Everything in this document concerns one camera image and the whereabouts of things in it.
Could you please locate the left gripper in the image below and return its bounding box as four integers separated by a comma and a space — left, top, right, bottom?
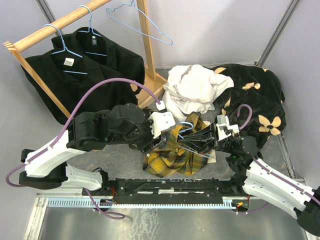
108, 111, 167, 155

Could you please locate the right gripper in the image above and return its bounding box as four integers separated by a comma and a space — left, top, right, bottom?
177, 123, 234, 156

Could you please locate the yellow plaid shirt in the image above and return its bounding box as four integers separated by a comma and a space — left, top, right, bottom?
142, 112, 209, 178

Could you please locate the white shirt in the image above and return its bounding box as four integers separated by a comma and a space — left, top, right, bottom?
162, 64, 234, 122

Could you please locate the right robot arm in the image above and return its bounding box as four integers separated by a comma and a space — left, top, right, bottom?
178, 123, 320, 236

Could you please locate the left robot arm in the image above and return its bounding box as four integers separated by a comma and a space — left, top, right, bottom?
19, 103, 168, 195

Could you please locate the front black shirt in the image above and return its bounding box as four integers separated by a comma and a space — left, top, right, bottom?
25, 50, 138, 114

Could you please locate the black shirt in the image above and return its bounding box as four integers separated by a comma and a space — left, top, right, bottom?
49, 27, 145, 92
25, 50, 138, 114

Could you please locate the rear black shirt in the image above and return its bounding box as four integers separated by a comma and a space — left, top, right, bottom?
49, 27, 145, 92

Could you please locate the blue hanger front shirt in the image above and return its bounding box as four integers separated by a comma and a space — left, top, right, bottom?
44, 23, 88, 75

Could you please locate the blue hanger shirt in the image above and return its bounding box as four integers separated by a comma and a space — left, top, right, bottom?
78, 5, 107, 57
44, 23, 88, 75

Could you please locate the blue hanger rear shirt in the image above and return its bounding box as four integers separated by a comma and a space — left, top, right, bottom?
78, 5, 107, 57

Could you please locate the cream folded cloth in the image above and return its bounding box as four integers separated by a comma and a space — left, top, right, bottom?
206, 120, 218, 164

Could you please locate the wooden clothes rack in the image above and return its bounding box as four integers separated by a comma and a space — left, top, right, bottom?
3, 0, 167, 117

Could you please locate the black floral blanket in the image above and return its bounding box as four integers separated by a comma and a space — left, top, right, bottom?
212, 63, 287, 149

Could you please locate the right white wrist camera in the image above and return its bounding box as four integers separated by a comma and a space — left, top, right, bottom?
216, 114, 240, 141

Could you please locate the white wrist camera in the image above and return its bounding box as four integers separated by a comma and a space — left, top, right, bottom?
216, 114, 240, 141
148, 100, 176, 139

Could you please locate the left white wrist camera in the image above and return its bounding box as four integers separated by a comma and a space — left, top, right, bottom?
148, 100, 176, 139

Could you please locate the white cable duct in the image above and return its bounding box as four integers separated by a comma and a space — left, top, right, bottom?
47, 197, 236, 210

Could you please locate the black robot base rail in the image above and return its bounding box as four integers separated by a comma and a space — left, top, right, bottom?
90, 178, 248, 204

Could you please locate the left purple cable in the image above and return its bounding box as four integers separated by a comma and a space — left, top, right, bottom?
5, 77, 163, 187

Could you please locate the empty blue wire hanger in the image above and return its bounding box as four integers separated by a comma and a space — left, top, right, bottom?
105, 0, 174, 46

